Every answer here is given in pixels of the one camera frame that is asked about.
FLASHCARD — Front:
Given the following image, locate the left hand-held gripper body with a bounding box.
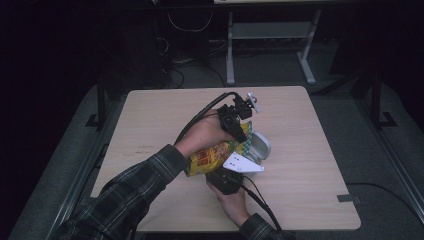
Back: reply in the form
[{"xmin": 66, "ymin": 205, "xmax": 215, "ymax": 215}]
[{"xmin": 216, "ymin": 92, "xmax": 262, "ymax": 135}]

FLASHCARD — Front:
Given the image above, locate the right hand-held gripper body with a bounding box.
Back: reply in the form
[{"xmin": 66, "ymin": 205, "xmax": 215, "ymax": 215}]
[{"xmin": 205, "ymin": 151, "xmax": 266, "ymax": 196}]

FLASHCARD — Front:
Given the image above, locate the clear jar with white lid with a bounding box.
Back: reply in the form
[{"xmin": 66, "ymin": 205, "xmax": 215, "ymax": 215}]
[{"xmin": 244, "ymin": 131, "xmax": 272, "ymax": 168}]

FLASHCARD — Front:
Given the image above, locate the yellow spout pouch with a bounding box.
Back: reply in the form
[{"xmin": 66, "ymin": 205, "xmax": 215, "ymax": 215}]
[{"xmin": 184, "ymin": 121, "xmax": 254, "ymax": 177}]

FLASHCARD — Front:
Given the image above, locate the person's right hand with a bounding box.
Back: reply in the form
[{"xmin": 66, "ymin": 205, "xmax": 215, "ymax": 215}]
[{"xmin": 205, "ymin": 181, "xmax": 252, "ymax": 229}]

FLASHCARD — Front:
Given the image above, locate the person's left hand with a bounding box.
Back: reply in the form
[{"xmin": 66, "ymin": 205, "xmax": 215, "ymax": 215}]
[{"xmin": 173, "ymin": 117, "xmax": 235, "ymax": 160}]

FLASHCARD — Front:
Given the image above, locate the grey tape strip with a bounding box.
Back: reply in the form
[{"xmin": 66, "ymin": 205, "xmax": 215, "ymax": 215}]
[{"xmin": 336, "ymin": 193, "xmax": 362, "ymax": 205}]

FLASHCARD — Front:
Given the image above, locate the black metal stand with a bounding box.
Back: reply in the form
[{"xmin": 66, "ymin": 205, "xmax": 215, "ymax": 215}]
[
  {"xmin": 84, "ymin": 75, "xmax": 108, "ymax": 130},
  {"xmin": 349, "ymin": 67, "xmax": 398, "ymax": 130}
]

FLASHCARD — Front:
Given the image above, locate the left hand-held gripper cable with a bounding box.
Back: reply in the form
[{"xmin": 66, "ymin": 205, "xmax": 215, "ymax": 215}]
[{"xmin": 174, "ymin": 91, "xmax": 240, "ymax": 145}]

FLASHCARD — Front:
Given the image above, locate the hand-held gripper cable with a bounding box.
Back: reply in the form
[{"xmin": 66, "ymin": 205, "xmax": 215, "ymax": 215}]
[
  {"xmin": 174, "ymin": 91, "xmax": 240, "ymax": 145},
  {"xmin": 241, "ymin": 175, "xmax": 283, "ymax": 232}
]

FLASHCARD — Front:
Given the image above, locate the right hand-held gripper cable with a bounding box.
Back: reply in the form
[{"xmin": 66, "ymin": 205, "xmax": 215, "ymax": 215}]
[{"xmin": 241, "ymin": 175, "xmax": 283, "ymax": 232}]

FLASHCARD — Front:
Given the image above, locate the white metal desk frame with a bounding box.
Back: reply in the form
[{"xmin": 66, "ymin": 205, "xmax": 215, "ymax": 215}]
[{"xmin": 225, "ymin": 9, "xmax": 323, "ymax": 86}]

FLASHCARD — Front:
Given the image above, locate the white hanging cable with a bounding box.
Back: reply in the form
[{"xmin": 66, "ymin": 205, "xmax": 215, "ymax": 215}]
[{"xmin": 167, "ymin": 12, "xmax": 215, "ymax": 34}]

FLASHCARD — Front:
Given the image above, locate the long black floor cable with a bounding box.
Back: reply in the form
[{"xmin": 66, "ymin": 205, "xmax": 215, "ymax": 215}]
[{"xmin": 344, "ymin": 181, "xmax": 424, "ymax": 219}]

